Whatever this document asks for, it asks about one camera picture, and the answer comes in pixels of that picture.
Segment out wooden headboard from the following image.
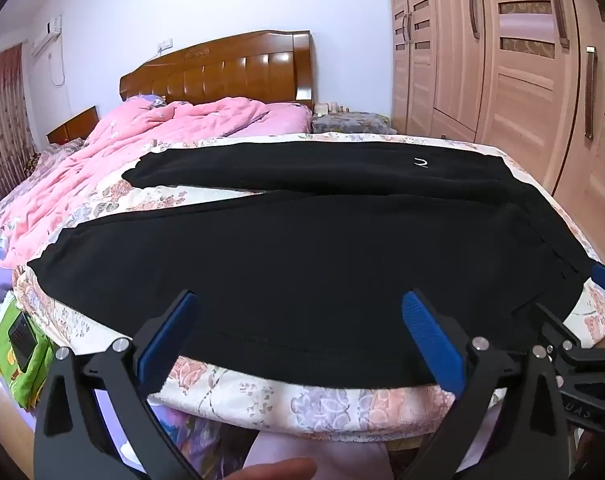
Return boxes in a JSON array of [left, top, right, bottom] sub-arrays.
[[119, 30, 317, 111]]

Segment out person's pale pink clothing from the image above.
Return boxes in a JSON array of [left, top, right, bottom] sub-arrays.
[[242, 405, 483, 480]]

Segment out wooden wardrobe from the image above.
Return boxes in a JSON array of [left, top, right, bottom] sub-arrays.
[[387, 0, 605, 291]]

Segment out wooden nightstand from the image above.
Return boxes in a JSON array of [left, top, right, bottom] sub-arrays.
[[46, 106, 100, 146]]

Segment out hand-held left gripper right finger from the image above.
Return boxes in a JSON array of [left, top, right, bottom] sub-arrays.
[[402, 288, 578, 480]]

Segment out patterned curtain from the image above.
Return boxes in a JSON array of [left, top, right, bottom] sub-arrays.
[[0, 44, 39, 211]]

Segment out white air conditioner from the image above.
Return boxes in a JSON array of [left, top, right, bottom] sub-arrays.
[[31, 15, 64, 56]]

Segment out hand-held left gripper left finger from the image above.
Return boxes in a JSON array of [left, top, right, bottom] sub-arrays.
[[35, 289, 203, 480]]

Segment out black rectangular device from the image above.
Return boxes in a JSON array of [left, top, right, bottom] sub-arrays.
[[8, 316, 37, 361]]

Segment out green printed cushion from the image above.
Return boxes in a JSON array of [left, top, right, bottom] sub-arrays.
[[0, 295, 58, 411]]

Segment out floral blanket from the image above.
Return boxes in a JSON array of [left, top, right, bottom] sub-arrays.
[[12, 132, 605, 436]]

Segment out pink quilt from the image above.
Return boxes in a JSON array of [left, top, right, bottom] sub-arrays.
[[0, 96, 313, 268]]

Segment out black pants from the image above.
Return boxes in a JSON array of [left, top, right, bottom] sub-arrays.
[[26, 141, 595, 395]]

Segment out person's left hand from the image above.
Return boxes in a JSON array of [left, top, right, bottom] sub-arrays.
[[242, 457, 318, 480]]

